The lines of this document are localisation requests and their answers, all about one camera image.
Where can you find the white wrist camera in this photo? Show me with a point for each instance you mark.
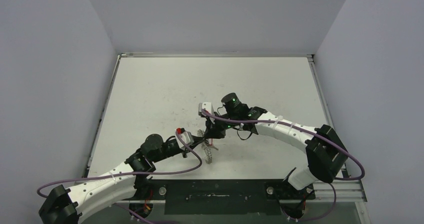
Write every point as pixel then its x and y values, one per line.
pixel 183 138
pixel 205 107

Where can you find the metal key organizer disc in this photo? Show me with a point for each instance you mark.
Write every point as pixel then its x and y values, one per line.
pixel 207 150

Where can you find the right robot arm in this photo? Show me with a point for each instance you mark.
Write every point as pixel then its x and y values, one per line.
pixel 324 150

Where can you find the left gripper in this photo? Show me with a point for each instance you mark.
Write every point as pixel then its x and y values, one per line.
pixel 198 142

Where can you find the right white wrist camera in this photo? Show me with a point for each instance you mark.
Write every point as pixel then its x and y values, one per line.
pixel 205 107

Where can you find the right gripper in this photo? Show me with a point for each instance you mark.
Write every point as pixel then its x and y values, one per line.
pixel 213 129

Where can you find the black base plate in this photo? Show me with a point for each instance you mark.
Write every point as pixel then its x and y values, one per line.
pixel 219 205

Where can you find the aluminium frame rail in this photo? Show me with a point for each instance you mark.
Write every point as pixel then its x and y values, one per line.
pixel 161 190

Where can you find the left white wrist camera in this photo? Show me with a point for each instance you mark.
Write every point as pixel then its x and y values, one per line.
pixel 183 138

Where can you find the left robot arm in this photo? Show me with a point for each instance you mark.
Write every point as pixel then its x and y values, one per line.
pixel 76 203

